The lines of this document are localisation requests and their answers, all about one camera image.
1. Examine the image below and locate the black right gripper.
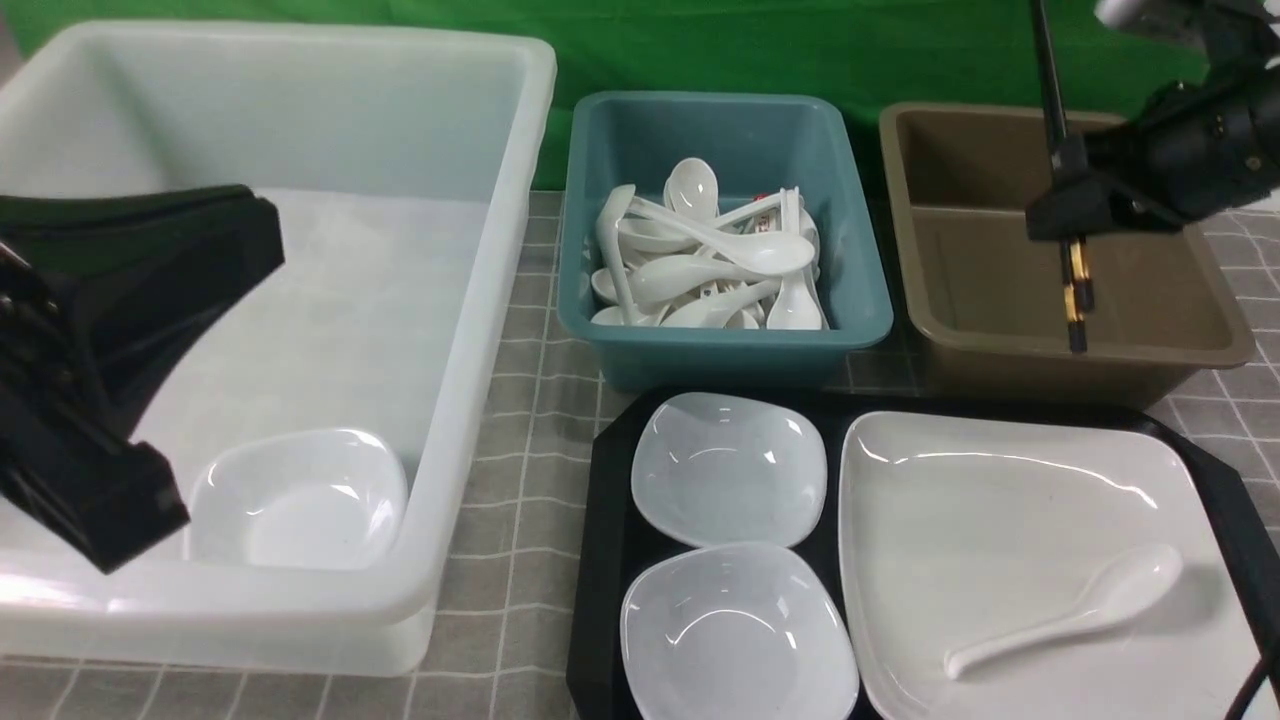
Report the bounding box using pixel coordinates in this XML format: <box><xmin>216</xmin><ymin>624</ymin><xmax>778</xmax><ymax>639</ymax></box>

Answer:
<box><xmin>1027</xmin><ymin>70</ymin><xmax>1279</xmax><ymax>242</ymax></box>

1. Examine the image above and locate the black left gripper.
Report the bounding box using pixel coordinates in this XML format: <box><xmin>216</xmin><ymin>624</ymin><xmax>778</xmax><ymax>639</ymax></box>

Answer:
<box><xmin>1</xmin><ymin>184</ymin><xmax>285</xmax><ymax>574</ymax></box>

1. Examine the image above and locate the black chopstick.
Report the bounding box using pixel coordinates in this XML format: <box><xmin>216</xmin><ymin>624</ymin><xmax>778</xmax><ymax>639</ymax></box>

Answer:
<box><xmin>1030</xmin><ymin>0</ymin><xmax>1091</xmax><ymax>354</ymax></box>
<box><xmin>1059</xmin><ymin>236</ymin><xmax>1094</xmax><ymax>354</ymax></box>

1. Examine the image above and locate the white ceramic soup spoon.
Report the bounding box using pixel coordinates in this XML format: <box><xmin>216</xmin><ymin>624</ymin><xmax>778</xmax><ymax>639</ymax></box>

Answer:
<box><xmin>943</xmin><ymin>544</ymin><xmax>1185</xmax><ymax>682</ymax></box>

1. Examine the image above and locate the large white square plate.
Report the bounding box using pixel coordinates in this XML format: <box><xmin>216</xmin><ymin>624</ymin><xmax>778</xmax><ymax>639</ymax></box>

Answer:
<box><xmin>838</xmin><ymin>411</ymin><xmax>1260</xmax><ymax>719</ymax></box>

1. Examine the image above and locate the white bowl tray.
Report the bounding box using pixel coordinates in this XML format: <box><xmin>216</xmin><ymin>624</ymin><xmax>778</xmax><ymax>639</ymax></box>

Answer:
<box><xmin>630</xmin><ymin>392</ymin><xmax>828</xmax><ymax>548</ymax></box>
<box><xmin>620</xmin><ymin>543</ymin><xmax>860</xmax><ymax>719</ymax></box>

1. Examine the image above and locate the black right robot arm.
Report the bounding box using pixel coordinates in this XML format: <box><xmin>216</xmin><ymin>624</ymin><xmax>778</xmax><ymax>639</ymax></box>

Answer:
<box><xmin>1025</xmin><ymin>1</ymin><xmax>1279</xmax><ymax>242</ymax></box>

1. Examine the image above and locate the large translucent white bin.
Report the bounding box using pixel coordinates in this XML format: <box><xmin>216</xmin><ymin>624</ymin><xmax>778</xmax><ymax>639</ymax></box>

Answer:
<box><xmin>3</xmin><ymin>20</ymin><xmax>557</xmax><ymax>676</ymax></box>

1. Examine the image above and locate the brown plastic bin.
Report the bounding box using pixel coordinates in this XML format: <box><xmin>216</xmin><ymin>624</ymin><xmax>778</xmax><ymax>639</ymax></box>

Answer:
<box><xmin>879</xmin><ymin>102</ymin><xmax>1254</xmax><ymax>409</ymax></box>

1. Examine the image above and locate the white bowl in bin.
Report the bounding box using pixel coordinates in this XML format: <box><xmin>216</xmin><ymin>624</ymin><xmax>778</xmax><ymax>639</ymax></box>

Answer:
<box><xmin>182</xmin><ymin>428</ymin><xmax>410</xmax><ymax>571</ymax></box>

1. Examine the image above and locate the green backdrop cloth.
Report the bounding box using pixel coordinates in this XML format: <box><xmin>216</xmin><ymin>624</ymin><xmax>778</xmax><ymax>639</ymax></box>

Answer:
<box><xmin>3</xmin><ymin>1</ymin><xmax>1041</xmax><ymax>190</ymax></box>

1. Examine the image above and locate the white spoon front right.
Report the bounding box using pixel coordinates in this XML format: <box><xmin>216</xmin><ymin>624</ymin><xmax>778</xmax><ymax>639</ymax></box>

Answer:
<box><xmin>765</xmin><ymin>187</ymin><xmax>827</xmax><ymax>331</ymax></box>

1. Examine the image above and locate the teal plastic bin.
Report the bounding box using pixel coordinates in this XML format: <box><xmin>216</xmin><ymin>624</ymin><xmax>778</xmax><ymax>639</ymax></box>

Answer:
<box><xmin>557</xmin><ymin>92</ymin><xmax>893</xmax><ymax>393</ymax></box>

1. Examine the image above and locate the white spoon left leaning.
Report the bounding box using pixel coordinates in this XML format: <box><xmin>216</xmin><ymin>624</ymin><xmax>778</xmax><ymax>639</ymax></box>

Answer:
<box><xmin>595</xmin><ymin>184</ymin><xmax>641</xmax><ymax>325</ymax></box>

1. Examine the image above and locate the white spoon upright back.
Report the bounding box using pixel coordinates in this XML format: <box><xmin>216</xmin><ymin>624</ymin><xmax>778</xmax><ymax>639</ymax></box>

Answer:
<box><xmin>664</xmin><ymin>158</ymin><xmax>719</xmax><ymax>222</ymax></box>

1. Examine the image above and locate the grey checked tablecloth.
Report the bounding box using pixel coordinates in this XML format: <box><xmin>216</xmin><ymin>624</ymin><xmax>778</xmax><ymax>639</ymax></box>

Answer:
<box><xmin>3</xmin><ymin>192</ymin><xmax>1277</xmax><ymax>719</ymax></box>

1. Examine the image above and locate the black serving tray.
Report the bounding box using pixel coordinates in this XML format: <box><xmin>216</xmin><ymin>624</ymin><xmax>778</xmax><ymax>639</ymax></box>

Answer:
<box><xmin>566</xmin><ymin>388</ymin><xmax>1277</xmax><ymax>719</ymax></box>

